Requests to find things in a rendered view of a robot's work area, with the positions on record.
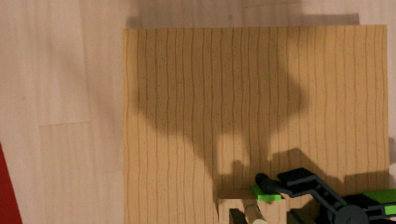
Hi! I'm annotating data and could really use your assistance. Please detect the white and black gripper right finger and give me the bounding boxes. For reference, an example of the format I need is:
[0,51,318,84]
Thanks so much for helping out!
[286,208,316,224]

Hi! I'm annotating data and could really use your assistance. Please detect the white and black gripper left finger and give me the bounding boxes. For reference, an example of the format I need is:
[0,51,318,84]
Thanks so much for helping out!
[229,208,248,224]

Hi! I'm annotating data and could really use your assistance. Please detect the light wooden board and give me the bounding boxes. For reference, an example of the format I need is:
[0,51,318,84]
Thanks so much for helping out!
[122,24,390,224]

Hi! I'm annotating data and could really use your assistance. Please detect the tan wooden dowel pin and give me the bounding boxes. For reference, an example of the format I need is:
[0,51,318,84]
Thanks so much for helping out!
[245,205,267,224]

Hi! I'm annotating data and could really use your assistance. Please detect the small wooden block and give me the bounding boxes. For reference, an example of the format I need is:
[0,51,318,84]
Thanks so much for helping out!
[217,190,286,224]

